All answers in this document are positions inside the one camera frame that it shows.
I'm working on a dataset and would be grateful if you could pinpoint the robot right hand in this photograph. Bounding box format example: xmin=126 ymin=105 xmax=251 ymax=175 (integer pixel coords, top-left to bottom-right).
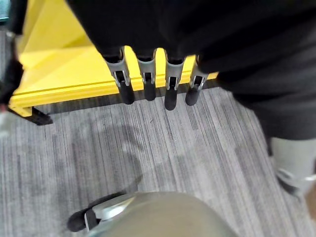
xmin=0 ymin=56 xmax=25 ymax=110

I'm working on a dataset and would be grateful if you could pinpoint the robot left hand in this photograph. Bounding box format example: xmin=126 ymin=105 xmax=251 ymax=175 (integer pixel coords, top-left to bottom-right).
xmin=66 ymin=0 xmax=316 ymax=198

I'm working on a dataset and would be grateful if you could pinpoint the black shelf foot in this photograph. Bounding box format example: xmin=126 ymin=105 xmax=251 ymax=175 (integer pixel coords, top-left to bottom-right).
xmin=24 ymin=106 xmax=54 ymax=127

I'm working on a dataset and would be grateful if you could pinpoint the dark robot foot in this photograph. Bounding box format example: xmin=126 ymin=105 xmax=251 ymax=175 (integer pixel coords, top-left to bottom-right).
xmin=67 ymin=174 xmax=145 ymax=233

